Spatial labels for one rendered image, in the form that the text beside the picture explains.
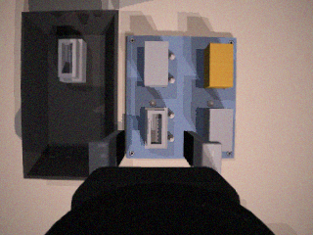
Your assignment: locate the yellow rectangular block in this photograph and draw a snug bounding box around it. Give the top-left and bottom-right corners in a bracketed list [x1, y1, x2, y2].
[203, 43, 233, 89]

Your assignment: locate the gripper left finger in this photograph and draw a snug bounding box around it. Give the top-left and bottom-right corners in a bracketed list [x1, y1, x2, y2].
[89, 130, 125, 175]

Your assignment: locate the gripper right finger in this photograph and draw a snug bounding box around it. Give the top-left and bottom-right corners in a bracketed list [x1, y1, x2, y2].
[183, 131, 222, 175]

